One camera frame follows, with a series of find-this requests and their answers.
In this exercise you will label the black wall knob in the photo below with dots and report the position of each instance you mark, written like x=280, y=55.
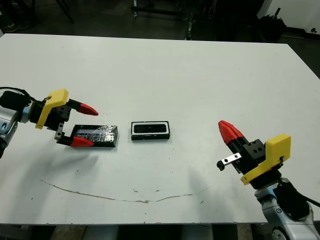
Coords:
x=313, y=30

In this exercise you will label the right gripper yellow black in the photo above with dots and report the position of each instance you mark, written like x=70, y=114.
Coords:
x=277, y=147

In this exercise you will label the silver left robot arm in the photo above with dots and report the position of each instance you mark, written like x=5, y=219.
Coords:
x=7, y=120

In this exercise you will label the black foil-wrapped box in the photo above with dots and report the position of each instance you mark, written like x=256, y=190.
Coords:
x=105, y=135

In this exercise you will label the black wheeled base frame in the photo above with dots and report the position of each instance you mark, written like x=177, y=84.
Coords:
x=157, y=10

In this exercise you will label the black bin with sticks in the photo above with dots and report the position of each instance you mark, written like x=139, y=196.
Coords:
x=272, y=27

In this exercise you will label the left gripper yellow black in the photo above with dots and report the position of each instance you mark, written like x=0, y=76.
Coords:
x=53, y=100

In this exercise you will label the black box base white lining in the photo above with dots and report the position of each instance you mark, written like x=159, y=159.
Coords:
x=150, y=137

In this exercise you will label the black slanted stand leg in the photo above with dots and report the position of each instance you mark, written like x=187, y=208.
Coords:
x=65, y=11

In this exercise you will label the black phone-like camera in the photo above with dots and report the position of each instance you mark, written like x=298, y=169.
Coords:
x=150, y=128

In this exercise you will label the standing person dark trousers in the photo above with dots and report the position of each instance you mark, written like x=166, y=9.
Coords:
x=15, y=25

